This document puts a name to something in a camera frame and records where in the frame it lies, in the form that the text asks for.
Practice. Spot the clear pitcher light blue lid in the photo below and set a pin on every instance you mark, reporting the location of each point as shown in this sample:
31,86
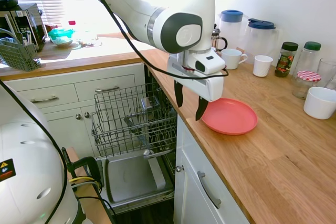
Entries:
231,28

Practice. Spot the white ceramic bowl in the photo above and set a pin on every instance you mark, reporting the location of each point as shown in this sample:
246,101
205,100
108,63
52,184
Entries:
320,104

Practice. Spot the tall clear drinking glass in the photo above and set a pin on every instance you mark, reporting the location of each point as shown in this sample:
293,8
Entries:
326,72

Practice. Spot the small white ribbed cup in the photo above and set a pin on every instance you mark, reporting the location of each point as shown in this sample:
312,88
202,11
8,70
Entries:
262,66

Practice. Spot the large white mug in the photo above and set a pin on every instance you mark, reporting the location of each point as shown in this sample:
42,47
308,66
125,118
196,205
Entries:
232,60

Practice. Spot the black toaster oven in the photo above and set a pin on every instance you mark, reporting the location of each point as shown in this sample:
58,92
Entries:
23,22

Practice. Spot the spice jar black lid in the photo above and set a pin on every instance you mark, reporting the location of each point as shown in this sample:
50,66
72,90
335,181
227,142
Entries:
285,62

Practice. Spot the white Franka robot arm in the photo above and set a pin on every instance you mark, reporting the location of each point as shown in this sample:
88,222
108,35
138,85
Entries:
157,11

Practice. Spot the white cabinet with two knobs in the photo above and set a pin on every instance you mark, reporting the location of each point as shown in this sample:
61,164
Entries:
60,90

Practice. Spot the clear jar green lid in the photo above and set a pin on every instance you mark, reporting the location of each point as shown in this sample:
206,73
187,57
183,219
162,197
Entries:
309,58

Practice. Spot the clear pitcher dark blue lid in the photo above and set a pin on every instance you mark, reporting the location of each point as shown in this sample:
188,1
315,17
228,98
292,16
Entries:
260,43

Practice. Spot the grey plastic cutlery basket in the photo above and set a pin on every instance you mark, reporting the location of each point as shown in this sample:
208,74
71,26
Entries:
18,56

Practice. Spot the container with teal lid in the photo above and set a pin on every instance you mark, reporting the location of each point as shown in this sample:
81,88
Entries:
60,35

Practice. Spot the wooden robot mounting board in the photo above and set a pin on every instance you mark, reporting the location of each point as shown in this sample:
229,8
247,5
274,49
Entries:
92,208

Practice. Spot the black metal clamp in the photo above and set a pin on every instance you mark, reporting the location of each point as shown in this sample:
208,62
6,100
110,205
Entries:
84,160

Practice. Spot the bottle with red cap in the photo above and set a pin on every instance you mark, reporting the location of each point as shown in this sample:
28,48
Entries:
72,22

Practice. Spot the round metal cabinet knob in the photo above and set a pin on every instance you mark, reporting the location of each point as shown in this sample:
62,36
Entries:
179,168
86,115
78,116

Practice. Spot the glass french press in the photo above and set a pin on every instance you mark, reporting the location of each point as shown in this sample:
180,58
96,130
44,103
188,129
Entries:
217,39

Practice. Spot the white cabinet beside dishwasher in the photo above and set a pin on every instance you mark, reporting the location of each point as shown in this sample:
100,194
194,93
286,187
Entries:
191,203

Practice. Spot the glass jar red checkered lid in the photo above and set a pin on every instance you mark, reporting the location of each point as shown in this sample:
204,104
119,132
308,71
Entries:
304,87

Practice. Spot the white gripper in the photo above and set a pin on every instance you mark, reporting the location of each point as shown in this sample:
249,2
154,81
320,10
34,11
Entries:
210,87

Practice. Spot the pink plastic plate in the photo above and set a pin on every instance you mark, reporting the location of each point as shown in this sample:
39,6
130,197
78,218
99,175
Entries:
231,119

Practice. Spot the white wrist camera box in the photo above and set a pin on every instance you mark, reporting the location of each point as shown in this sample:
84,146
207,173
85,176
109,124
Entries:
210,62

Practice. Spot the open steel dishwasher door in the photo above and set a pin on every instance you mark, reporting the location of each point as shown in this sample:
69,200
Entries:
131,179

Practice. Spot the clear glass bowl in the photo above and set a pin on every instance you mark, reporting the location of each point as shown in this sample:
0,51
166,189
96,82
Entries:
88,41

